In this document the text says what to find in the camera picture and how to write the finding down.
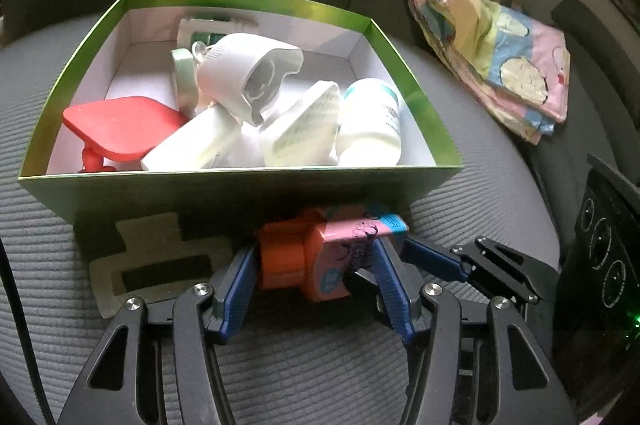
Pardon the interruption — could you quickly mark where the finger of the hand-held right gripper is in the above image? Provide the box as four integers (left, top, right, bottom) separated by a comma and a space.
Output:
400, 235, 558, 306
345, 267, 386, 306

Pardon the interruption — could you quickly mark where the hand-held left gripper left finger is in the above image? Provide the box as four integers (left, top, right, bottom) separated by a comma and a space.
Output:
57, 245, 258, 425

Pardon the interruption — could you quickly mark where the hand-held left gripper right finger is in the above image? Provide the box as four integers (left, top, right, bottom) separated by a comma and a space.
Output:
370, 237, 578, 425

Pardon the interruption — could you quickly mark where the orange packaged tape dispenser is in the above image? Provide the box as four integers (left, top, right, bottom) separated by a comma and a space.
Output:
256, 202, 408, 304

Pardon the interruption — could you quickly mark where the green cardboard box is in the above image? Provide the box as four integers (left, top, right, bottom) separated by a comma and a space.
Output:
16, 0, 463, 231

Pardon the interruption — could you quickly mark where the white pill bottle blue label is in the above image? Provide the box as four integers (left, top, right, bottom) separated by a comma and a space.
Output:
336, 78, 402, 166

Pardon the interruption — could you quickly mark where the white plastic case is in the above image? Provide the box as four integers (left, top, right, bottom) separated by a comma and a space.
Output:
141, 105, 243, 171

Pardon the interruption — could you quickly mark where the white rectangular soap box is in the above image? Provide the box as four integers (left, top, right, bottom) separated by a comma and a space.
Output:
258, 81, 342, 167

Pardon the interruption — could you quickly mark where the green floss dispenser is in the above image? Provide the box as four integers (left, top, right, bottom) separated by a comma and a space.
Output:
170, 48, 198, 113

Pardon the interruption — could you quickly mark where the white rounded plastic container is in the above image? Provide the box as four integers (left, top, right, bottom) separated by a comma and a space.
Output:
196, 32, 304, 127

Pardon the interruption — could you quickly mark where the white bottle green label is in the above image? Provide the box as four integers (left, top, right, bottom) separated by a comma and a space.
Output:
177, 12, 251, 51

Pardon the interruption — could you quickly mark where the beige hair claw clip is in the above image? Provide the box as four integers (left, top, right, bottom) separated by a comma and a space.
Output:
89, 212, 236, 320

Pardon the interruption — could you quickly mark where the grey sofa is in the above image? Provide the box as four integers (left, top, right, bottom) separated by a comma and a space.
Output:
0, 0, 640, 425

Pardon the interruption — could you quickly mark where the printed pastel blanket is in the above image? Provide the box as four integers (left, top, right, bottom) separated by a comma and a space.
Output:
409, 0, 572, 145

